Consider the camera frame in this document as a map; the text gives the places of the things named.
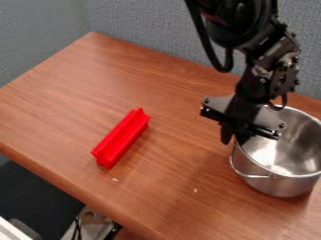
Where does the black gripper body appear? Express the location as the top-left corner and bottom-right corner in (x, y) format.
(201, 95), (287, 140)

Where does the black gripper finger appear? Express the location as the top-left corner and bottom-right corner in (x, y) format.
(221, 122), (236, 144)
(236, 127), (256, 144)

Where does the metal pot with handles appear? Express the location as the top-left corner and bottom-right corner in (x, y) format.
(231, 107), (321, 198)

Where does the red rectangular block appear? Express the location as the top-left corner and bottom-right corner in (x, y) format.
(90, 108), (152, 169)

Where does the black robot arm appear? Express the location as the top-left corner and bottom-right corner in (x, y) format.
(185, 0), (302, 143)

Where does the white object bottom left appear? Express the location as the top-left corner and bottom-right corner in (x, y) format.
(0, 217), (33, 240)

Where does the metal table leg frame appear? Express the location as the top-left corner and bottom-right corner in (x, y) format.
(62, 206), (122, 240)

